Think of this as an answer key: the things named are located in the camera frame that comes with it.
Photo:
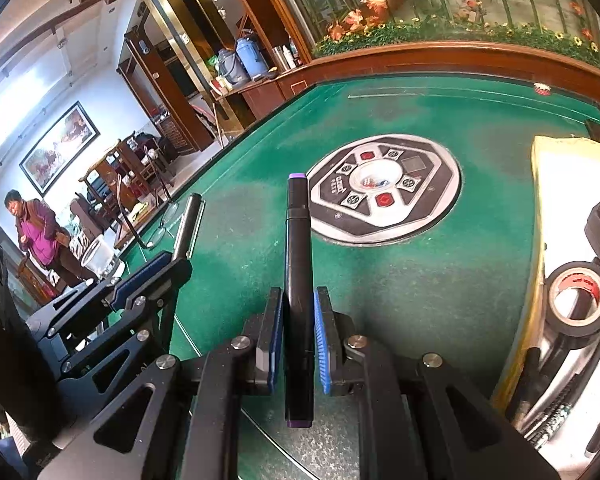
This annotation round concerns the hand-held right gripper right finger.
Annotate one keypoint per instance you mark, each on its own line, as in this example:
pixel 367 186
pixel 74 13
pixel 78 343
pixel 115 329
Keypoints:
pixel 322 340

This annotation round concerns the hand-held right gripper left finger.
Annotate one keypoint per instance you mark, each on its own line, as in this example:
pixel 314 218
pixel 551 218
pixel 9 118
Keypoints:
pixel 275 340

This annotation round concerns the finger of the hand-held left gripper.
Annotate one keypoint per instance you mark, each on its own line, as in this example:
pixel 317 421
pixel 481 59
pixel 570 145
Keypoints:
pixel 145 272
pixel 80 300

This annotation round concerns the dark grey pen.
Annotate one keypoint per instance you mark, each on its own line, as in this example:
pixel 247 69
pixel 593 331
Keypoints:
pixel 187 225

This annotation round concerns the black marker purple cap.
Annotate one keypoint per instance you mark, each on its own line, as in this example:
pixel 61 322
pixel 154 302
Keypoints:
pixel 297 260

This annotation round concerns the white box with yellow tape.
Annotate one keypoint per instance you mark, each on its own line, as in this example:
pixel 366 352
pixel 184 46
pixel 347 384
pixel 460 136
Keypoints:
pixel 545 200

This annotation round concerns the translucent plastic tub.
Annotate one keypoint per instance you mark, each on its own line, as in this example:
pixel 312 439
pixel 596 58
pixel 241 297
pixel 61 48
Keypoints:
pixel 100 257

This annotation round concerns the wooden chairs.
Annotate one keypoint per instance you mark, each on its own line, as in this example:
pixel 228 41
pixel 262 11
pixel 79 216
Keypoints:
pixel 125 170

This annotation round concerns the round table control panel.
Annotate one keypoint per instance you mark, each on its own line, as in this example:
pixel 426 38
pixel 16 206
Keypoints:
pixel 425 210

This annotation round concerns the tall wooden display cabinet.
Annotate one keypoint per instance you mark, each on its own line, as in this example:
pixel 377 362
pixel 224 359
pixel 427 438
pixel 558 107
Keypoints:
pixel 180 85

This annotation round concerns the grey thermos jug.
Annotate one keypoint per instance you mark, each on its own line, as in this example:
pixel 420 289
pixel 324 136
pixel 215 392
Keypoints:
pixel 230 70

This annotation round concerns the black tape roll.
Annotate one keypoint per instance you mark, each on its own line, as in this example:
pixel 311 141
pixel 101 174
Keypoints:
pixel 555 312

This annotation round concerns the blue thermos jug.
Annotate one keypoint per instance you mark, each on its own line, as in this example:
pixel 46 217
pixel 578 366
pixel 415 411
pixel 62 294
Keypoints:
pixel 252 57

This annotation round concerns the steel flask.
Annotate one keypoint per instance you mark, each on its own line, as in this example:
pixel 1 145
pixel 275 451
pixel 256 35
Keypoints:
pixel 282 59

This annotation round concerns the small red white object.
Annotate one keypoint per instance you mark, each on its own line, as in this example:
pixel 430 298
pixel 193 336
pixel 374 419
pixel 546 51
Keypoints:
pixel 541 89

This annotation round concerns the floral glass panel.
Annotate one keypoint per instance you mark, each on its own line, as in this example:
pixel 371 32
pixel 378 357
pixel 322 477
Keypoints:
pixel 455 0

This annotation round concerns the framed wall painting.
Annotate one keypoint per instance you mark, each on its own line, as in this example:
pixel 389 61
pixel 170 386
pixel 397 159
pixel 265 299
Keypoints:
pixel 60 147

